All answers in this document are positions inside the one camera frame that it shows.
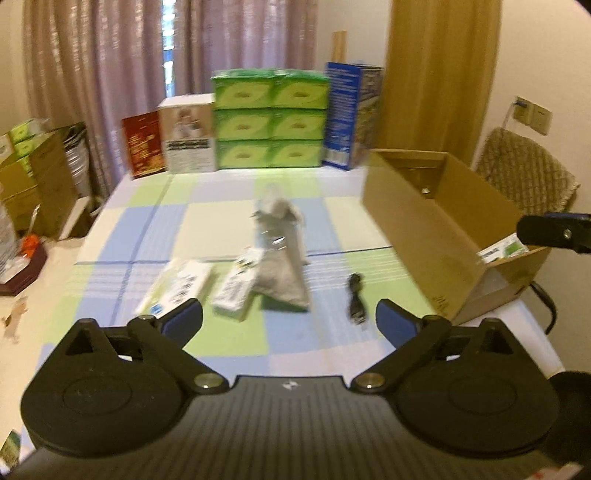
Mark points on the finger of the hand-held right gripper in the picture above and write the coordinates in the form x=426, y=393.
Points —
x=570, y=216
x=545, y=233

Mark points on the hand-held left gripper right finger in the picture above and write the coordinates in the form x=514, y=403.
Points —
x=393, y=321

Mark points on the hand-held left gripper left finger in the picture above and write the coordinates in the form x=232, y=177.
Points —
x=183, y=319

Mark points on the white and blue medicine box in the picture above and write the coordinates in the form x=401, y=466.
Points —
x=178, y=281

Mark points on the green product box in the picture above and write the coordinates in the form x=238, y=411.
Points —
x=503, y=248

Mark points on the white leaf-print box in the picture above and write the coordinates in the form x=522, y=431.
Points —
x=238, y=286

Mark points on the cardboard box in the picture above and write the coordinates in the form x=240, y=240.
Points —
x=429, y=230

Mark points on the silver foil bag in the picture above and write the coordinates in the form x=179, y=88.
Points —
x=281, y=263

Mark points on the checked cloth desktop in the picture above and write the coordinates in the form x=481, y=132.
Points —
x=323, y=221

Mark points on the quilted beige chair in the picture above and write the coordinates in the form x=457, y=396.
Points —
x=526, y=170

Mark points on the beige printed tablecloth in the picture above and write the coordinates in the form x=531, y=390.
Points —
x=51, y=304

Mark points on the white furniture panel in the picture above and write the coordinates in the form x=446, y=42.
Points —
x=78, y=219

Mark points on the dark red wooden box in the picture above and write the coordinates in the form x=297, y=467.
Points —
x=25, y=277

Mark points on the orange-red figurine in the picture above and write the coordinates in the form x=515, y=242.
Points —
x=30, y=245

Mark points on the dark red gift box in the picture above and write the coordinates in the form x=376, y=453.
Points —
x=143, y=145

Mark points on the brown storage carton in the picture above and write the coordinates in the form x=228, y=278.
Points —
x=18, y=194
x=57, y=184

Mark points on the white product-photo box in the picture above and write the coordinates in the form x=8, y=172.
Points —
x=188, y=134

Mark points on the golden curtain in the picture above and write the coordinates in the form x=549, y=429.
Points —
x=438, y=78

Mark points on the stacked metal buckets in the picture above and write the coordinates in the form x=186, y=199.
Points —
x=79, y=161

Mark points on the white printed plastic bag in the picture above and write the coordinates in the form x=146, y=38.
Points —
x=7, y=244

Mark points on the blue printed carton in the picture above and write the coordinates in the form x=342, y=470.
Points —
x=344, y=115

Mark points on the picture booklet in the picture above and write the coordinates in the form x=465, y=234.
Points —
x=9, y=447

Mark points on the stack of green tissue packs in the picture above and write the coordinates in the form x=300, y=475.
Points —
x=270, y=120

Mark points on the pile of small green packs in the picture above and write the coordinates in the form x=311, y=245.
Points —
x=25, y=138

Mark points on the mauve curtain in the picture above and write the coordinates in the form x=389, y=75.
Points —
x=115, y=69

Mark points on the wooden slats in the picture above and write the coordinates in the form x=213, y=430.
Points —
x=340, y=46

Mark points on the wall socket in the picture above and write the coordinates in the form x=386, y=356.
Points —
x=533, y=115

